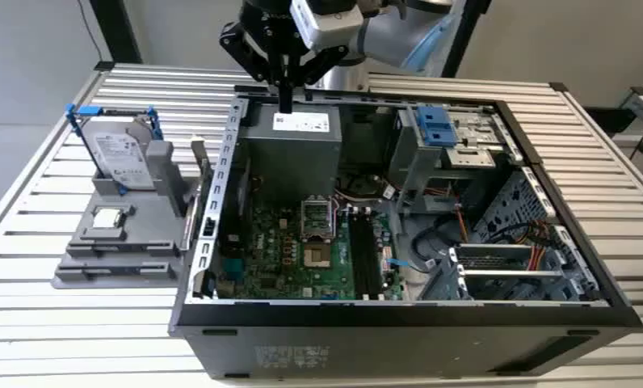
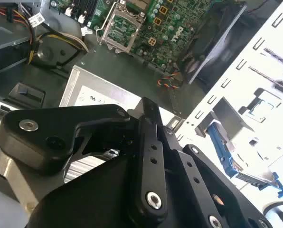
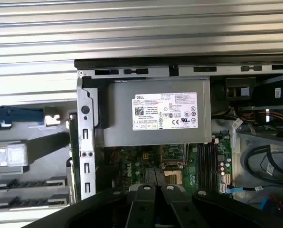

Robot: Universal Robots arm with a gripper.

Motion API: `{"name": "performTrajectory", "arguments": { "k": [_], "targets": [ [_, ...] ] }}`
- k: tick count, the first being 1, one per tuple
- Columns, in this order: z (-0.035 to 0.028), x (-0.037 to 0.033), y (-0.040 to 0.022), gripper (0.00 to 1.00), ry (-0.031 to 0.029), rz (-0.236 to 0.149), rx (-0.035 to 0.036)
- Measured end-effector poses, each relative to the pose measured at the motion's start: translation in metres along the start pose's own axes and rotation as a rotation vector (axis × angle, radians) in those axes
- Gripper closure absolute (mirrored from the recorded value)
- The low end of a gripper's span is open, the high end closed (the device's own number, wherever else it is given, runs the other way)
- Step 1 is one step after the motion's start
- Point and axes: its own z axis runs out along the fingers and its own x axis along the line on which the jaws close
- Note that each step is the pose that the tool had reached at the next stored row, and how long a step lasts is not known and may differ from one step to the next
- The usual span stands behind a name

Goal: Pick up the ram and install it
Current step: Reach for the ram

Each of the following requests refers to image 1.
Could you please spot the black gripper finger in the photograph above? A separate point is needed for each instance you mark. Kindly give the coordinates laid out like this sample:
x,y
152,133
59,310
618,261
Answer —
x,y
246,56
319,68

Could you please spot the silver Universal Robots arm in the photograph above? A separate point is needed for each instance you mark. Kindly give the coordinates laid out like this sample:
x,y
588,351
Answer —
x,y
386,36

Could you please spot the grey power supply unit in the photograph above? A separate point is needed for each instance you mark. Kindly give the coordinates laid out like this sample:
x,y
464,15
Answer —
x,y
288,161

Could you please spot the blue drive bay latch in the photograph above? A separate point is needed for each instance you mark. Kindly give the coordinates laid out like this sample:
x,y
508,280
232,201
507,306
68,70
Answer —
x,y
435,125

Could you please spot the black round case speaker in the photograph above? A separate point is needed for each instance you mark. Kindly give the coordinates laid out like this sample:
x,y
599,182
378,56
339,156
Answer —
x,y
366,184

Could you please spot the grey metal disk bay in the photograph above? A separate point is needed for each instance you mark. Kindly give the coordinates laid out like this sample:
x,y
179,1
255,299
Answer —
x,y
412,169

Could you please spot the blue disk carrier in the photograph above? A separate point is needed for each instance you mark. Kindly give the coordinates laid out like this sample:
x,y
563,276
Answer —
x,y
88,110

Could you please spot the silver hard disk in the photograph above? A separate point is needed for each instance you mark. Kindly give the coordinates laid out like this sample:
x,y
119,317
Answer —
x,y
119,153

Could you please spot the socket locking lever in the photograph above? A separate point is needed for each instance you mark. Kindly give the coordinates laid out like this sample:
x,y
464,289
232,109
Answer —
x,y
336,222

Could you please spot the CPU socket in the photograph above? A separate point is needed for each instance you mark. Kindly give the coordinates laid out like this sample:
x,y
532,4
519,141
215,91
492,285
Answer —
x,y
318,254

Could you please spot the grey parts rack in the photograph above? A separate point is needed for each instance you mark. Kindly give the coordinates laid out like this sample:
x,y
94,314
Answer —
x,y
138,226

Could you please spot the silver CPU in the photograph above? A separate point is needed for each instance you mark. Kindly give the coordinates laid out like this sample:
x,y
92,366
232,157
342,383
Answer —
x,y
108,218

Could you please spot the green motherboard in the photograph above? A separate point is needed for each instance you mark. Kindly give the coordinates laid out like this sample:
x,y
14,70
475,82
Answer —
x,y
278,279

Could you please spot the silver perforated drive cage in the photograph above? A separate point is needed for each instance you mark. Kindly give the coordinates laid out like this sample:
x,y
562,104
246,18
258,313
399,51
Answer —
x,y
494,258

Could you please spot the black open PC case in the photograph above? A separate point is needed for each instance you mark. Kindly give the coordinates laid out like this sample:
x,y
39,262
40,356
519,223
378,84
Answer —
x,y
354,347

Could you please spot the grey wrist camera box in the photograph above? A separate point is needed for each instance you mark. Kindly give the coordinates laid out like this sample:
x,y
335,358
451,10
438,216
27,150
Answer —
x,y
332,24

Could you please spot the black post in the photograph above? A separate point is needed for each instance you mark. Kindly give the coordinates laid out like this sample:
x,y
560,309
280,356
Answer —
x,y
470,40
116,32

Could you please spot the graphics card with bracket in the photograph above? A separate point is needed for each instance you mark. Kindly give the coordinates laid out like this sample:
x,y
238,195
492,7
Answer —
x,y
206,178

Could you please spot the black bracket beside table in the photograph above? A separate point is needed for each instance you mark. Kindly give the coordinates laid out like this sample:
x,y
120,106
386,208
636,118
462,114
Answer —
x,y
612,119

